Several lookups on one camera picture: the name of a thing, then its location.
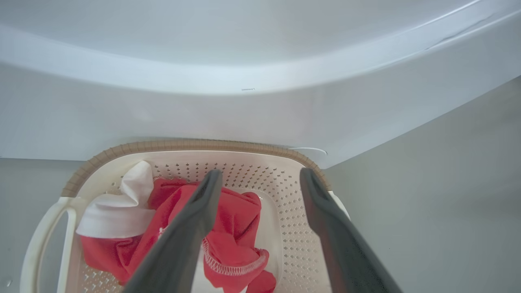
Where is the red and white garment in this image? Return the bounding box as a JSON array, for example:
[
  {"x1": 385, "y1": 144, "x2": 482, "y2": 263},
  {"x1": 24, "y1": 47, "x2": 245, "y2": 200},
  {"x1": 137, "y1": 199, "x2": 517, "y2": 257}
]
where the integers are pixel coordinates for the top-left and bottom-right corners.
[{"x1": 76, "y1": 161, "x2": 277, "y2": 293}]

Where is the cream perforated laundry basket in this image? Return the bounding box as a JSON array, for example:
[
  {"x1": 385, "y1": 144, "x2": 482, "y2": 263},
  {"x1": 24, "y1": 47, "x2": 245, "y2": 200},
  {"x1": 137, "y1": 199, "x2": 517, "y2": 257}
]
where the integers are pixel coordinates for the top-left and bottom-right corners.
[{"x1": 20, "y1": 140, "x2": 350, "y2": 293}]

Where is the white front-load washing machine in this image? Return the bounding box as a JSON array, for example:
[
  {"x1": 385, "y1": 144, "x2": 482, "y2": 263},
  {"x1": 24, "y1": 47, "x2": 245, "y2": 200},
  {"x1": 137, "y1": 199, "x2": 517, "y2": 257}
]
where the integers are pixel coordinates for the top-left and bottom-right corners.
[{"x1": 0, "y1": 0, "x2": 521, "y2": 169}]

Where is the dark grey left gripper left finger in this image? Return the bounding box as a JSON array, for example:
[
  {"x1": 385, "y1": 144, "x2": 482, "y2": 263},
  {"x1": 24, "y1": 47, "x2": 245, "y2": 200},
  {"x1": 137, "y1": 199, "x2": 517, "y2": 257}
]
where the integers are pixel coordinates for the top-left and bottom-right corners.
[{"x1": 122, "y1": 169, "x2": 223, "y2": 293}]

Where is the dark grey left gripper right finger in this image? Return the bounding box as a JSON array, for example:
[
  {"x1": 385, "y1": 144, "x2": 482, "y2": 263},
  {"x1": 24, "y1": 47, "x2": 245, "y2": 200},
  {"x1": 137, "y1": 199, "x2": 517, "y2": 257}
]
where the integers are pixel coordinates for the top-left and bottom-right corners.
[{"x1": 300, "y1": 167, "x2": 403, "y2": 293}]

